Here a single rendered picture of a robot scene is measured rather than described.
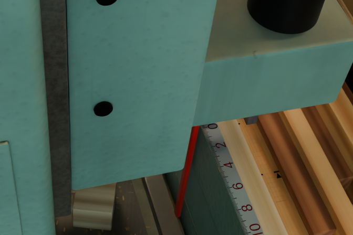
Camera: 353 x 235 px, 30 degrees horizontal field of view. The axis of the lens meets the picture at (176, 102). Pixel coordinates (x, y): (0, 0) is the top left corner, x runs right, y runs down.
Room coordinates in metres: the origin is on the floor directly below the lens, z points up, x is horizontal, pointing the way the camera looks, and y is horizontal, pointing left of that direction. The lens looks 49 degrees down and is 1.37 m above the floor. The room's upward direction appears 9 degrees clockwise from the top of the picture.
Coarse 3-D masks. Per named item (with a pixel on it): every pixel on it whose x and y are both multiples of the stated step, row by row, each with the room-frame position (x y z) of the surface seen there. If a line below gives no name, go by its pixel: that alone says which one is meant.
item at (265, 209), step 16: (224, 128) 0.35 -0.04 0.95; (240, 128) 0.35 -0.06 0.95; (240, 144) 0.34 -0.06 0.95; (240, 160) 0.32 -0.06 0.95; (240, 176) 0.30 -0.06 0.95; (256, 176) 0.31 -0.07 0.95; (256, 192) 0.29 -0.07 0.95; (256, 208) 0.28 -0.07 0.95; (272, 208) 0.28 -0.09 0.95; (272, 224) 0.26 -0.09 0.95
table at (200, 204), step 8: (192, 168) 0.34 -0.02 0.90; (192, 176) 0.34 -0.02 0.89; (192, 184) 0.34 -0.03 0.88; (200, 184) 0.32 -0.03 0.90; (192, 192) 0.33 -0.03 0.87; (200, 192) 0.32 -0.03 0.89; (192, 200) 0.33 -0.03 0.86; (200, 200) 0.32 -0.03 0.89; (192, 208) 0.33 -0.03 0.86; (200, 208) 0.31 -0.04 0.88; (208, 208) 0.30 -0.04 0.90; (192, 216) 0.32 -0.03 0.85; (200, 216) 0.31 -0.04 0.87; (208, 216) 0.30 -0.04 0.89; (200, 224) 0.31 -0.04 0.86; (208, 224) 0.30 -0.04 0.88; (200, 232) 0.30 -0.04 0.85; (208, 232) 0.29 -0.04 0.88; (216, 232) 0.28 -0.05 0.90
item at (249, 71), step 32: (224, 0) 0.37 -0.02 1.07; (224, 32) 0.33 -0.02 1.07; (256, 32) 0.34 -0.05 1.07; (320, 32) 0.35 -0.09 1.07; (352, 32) 0.36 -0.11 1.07; (224, 64) 0.31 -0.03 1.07; (256, 64) 0.32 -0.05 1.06; (288, 64) 0.33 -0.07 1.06; (320, 64) 0.34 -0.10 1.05; (224, 96) 0.31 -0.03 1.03; (256, 96) 0.32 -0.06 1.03; (288, 96) 0.33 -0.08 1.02; (320, 96) 0.34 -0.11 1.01
